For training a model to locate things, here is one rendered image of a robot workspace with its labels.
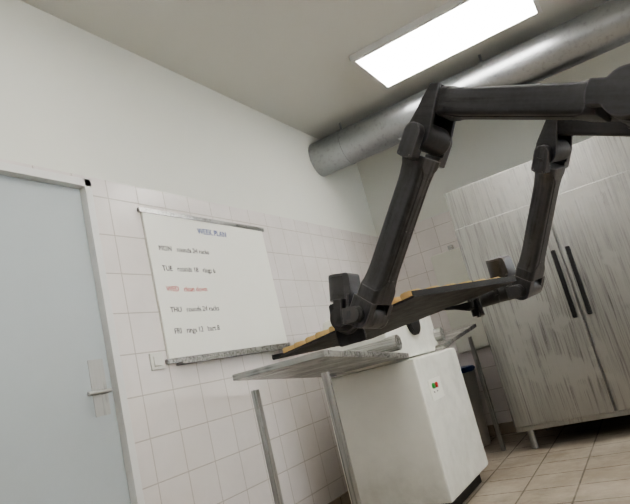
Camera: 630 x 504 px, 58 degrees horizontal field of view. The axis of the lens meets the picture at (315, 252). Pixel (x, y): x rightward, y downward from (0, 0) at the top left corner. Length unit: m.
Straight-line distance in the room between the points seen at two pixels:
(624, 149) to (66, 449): 3.89
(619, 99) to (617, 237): 3.53
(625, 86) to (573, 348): 3.62
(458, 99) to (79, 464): 2.12
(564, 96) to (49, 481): 2.25
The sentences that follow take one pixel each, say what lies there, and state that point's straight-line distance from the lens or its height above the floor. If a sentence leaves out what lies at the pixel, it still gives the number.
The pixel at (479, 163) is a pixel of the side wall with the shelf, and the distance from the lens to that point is 5.65.
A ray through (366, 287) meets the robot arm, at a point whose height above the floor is 1.04.
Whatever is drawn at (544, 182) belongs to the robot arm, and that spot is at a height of 1.22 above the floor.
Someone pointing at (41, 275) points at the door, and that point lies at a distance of 2.74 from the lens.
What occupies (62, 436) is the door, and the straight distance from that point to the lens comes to 2.65.
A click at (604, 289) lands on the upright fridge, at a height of 0.99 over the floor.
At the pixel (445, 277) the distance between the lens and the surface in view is 5.55.
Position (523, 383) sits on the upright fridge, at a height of 0.48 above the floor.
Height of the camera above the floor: 0.89
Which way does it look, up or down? 12 degrees up
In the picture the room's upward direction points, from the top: 14 degrees counter-clockwise
